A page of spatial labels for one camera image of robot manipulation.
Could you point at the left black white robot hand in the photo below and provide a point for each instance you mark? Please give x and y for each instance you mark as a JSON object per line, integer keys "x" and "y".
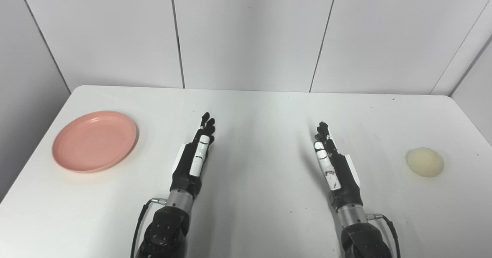
{"x": 188, "y": 165}

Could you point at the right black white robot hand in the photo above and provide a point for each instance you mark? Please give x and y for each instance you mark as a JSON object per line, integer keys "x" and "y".
{"x": 344, "y": 181}

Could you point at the cream steamed bun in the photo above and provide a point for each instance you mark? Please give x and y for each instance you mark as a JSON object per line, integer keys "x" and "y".
{"x": 424, "y": 162}

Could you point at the pink round plate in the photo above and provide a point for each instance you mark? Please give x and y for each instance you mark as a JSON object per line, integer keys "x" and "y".
{"x": 95, "y": 141}

